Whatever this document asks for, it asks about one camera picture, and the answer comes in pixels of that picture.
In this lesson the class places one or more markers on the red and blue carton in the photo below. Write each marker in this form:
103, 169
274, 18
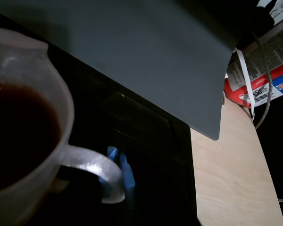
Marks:
268, 70

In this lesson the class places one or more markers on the translucent plastic kettle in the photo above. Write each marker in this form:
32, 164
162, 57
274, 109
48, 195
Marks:
26, 131

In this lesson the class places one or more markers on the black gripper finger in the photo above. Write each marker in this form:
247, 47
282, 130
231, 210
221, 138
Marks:
127, 174
112, 155

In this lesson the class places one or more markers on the black work mat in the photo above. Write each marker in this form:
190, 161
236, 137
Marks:
143, 146

